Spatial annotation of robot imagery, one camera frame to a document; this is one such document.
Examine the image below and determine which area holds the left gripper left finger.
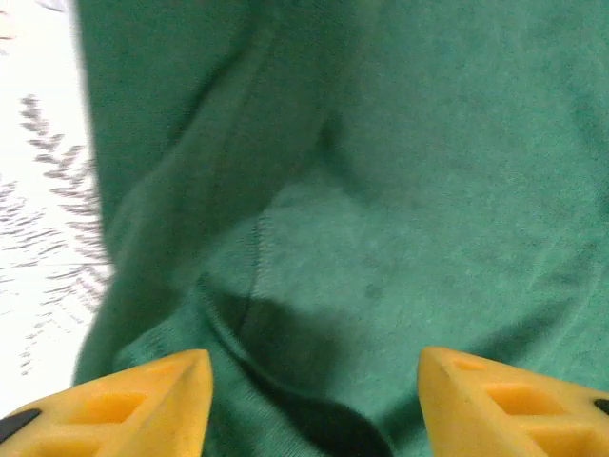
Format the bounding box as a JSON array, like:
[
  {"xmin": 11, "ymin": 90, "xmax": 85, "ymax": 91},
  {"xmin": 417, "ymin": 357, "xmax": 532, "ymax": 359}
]
[{"xmin": 0, "ymin": 348, "xmax": 214, "ymax": 457}]

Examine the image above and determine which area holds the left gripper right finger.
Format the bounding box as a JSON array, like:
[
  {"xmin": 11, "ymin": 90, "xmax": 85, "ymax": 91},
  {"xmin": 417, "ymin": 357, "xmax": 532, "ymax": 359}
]
[{"xmin": 417, "ymin": 346, "xmax": 609, "ymax": 457}]

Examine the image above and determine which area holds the green t-shirt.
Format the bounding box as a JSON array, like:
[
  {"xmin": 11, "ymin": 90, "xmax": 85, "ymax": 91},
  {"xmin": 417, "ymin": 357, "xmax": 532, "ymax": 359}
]
[{"xmin": 73, "ymin": 0, "xmax": 609, "ymax": 457}]

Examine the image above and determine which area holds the floral tablecloth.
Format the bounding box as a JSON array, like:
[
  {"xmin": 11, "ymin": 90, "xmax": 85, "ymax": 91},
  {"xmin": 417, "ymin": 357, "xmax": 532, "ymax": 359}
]
[{"xmin": 0, "ymin": 0, "xmax": 116, "ymax": 420}]

